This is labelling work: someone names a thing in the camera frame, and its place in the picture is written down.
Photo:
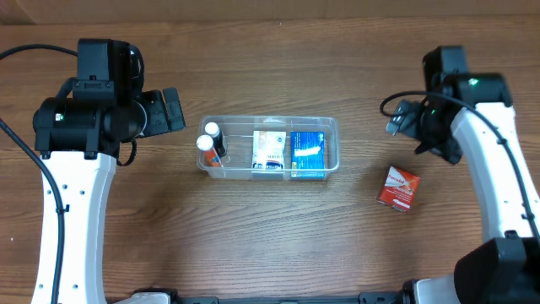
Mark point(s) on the clear plastic container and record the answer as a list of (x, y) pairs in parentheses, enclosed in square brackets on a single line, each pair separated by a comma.
[(238, 131)]

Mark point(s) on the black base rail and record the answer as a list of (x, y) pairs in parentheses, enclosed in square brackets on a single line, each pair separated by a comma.
[(171, 296)]

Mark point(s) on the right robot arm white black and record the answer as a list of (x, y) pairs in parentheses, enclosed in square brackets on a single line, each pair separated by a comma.
[(471, 115)]

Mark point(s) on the orange bottle white cap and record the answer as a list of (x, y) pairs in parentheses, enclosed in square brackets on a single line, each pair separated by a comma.
[(205, 145)]

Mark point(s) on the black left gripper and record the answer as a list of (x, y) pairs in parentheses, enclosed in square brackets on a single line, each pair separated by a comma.
[(156, 113)]

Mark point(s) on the blue medicine box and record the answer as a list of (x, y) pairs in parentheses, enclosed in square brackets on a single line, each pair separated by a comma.
[(307, 155)]

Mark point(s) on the dark bottle white cap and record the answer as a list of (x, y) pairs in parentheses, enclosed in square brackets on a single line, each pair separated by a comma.
[(213, 130)]

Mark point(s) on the red medicine box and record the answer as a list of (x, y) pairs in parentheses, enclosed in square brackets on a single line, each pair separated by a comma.
[(398, 189)]

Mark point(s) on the cardboard backdrop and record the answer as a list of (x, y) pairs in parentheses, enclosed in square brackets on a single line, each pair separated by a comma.
[(126, 11)]

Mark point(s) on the white blue plaster box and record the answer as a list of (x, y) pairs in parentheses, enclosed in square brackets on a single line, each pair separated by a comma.
[(268, 150)]

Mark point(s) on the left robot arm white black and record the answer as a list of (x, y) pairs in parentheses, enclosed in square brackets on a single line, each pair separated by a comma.
[(78, 134)]

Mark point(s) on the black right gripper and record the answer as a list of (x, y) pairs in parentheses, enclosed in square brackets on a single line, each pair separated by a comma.
[(422, 149)]

